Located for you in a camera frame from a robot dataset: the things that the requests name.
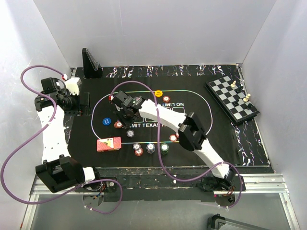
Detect red chips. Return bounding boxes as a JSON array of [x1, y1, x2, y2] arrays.
[[114, 121, 123, 128], [163, 96, 170, 103], [169, 133, 179, 142]]

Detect blue poker chip stack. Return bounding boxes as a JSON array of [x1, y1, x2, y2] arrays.
[[146, 143, 155, 154]]

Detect red poker chip stack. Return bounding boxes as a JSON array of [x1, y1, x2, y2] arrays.
[[134, 148, 143, 157]]

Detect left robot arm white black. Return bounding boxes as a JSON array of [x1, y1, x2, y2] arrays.
[[35, 77, 102, 193]]

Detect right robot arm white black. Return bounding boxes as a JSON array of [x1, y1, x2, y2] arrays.
[[109, 91, 236, 191]]

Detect blue round blind button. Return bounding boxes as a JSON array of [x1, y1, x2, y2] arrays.
[[102, 117, 111, 126]]

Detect black card shoe holder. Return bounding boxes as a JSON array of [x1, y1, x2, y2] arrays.
[[82, 48, 103, 79]]

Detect black poker felt mat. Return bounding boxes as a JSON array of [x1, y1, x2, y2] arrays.
[[67, 76, 240, 168]]

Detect yellow round blind button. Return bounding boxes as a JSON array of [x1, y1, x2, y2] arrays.
[[154, 90, 163, 97]]

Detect red playing card deck box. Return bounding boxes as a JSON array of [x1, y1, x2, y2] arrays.
[[96, 137, 121, 152]]

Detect green poker chip stack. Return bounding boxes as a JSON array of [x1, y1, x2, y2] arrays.
[[160, 143, 169, 155]]

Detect black silver chess board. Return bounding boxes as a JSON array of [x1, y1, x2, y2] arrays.
[[205, 76, 260, 125]]

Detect black chess pawn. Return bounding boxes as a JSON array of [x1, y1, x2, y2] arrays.
[[233, 100, 239, 106]]

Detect black case bottom corner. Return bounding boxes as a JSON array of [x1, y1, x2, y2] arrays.
[[206, 214, 264, 230]]

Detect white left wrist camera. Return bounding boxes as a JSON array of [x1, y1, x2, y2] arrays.
[[65, 77, 82, 96]]

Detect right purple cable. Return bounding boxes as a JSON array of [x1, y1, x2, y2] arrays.
[[109, 80, 242, 209]]

